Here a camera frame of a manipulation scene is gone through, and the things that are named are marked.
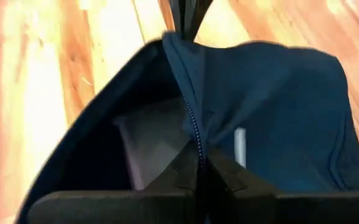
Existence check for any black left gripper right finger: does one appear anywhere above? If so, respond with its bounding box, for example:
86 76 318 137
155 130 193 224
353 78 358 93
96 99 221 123
203 146 359 224

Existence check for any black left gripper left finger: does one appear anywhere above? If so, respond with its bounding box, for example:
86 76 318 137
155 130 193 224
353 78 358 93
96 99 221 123
26 141 198 224

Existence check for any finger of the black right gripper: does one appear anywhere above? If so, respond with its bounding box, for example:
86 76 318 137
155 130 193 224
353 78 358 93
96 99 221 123
185 0 214 41
168 0 185 38

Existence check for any dark blue backpack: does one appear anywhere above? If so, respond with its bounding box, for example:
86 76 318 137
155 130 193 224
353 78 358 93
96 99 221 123
16 30 359 224

